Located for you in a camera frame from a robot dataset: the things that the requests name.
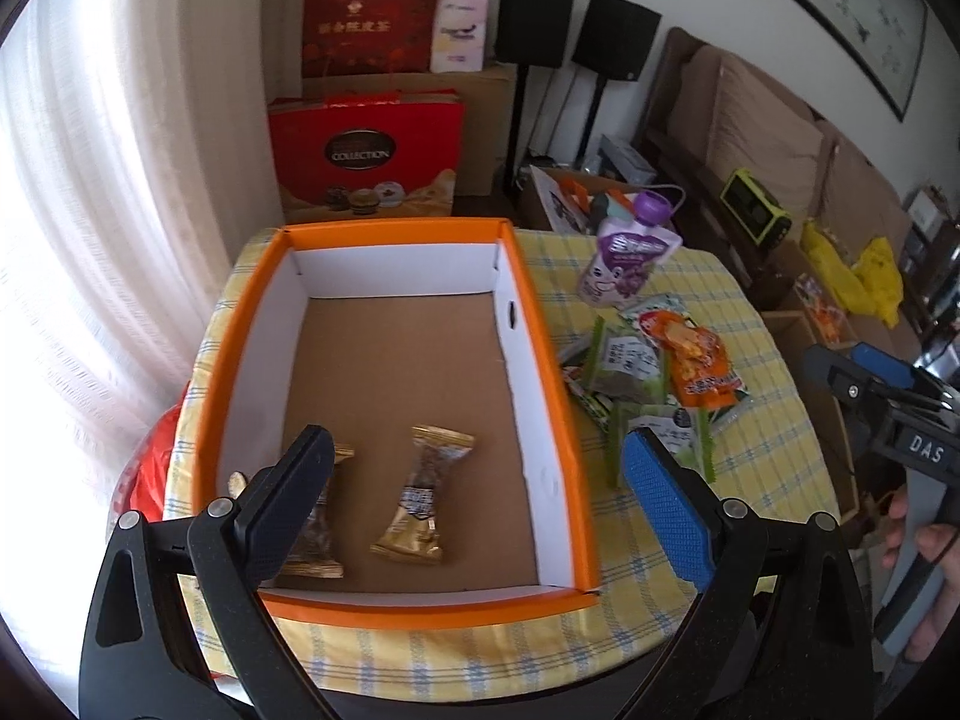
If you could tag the green grey snack packet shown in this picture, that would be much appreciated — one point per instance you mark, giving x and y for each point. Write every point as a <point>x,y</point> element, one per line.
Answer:
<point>682,431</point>
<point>619,363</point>

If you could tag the green white seaweed packet left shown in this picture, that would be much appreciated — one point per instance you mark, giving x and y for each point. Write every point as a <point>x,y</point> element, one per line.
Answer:
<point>598,407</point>

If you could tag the yellow plaid tablecloth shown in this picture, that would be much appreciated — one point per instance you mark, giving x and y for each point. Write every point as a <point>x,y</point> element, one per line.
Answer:
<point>775,500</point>

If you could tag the orange snack packet large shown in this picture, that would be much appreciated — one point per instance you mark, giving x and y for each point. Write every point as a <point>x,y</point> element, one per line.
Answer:
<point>707,380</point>

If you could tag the green grey snack packet lower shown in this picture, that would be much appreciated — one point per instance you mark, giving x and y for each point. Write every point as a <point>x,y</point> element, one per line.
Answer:
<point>682,431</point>

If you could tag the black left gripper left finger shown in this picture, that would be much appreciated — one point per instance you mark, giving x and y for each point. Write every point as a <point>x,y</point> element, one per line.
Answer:
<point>273,510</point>

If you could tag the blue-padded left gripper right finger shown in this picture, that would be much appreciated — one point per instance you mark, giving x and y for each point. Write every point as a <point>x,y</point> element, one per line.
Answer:
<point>677,503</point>

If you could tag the white orange shopping bag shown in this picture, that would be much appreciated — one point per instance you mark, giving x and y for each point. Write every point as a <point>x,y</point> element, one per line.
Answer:
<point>573,202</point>

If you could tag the yellow plastic bag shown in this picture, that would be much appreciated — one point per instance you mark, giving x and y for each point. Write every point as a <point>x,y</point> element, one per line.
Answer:
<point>870,286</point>

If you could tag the green black radio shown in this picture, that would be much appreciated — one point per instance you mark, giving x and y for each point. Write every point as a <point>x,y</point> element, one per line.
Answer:
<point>767,224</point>

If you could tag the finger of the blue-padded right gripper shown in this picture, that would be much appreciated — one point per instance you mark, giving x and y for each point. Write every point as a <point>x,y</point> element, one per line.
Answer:
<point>890,370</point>

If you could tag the purple yogurt drink pouch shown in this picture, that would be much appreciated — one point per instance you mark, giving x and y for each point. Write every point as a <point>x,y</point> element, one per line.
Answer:
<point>632,240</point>

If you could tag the black speaker left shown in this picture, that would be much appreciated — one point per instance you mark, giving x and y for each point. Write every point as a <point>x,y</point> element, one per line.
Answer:
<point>529,33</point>

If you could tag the red collection gift box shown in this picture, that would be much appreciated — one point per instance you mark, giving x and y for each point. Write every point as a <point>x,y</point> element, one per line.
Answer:
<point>367,155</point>

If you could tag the person right hand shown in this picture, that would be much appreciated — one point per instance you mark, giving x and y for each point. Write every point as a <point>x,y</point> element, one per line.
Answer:
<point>937,543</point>

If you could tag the white curtain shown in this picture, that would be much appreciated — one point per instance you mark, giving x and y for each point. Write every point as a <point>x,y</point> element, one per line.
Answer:
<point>135,165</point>

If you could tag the green grey snack packet upper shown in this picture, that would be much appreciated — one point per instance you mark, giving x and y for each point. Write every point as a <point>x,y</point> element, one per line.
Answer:
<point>619,363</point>

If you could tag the brown sofa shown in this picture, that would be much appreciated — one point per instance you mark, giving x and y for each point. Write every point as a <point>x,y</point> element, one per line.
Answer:
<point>711,113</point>

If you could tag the orange snack packet small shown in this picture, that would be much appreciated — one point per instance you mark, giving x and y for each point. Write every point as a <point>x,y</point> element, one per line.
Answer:
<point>671,329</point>

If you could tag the brown cardboard box with snacks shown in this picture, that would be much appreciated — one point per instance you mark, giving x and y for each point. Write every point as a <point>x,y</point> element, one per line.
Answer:
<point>800,313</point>

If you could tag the green white seaweed packet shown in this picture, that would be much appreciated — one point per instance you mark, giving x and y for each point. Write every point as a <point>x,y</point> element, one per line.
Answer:
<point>665,301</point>
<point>598,407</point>

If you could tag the dark red gift bag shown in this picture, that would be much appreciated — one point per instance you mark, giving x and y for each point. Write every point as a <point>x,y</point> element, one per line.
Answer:
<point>366,37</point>

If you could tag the green white seaweed packet right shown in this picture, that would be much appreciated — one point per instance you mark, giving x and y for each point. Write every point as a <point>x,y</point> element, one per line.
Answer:
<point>665,301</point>

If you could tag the orange cardboard box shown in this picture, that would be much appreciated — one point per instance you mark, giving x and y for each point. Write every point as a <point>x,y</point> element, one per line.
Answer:
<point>369,328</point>

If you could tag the gold beef snack packet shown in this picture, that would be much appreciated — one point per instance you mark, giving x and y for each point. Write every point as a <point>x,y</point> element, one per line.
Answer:
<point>412,535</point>

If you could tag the black speaker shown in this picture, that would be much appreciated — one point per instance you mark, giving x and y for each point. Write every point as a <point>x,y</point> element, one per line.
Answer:
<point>529,33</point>
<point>614,41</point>

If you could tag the black speaker right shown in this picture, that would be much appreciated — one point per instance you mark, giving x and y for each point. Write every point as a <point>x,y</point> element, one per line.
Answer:
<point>614,41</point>

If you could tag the pink white small box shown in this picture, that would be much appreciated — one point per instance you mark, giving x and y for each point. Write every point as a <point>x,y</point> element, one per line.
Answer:
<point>459,33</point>

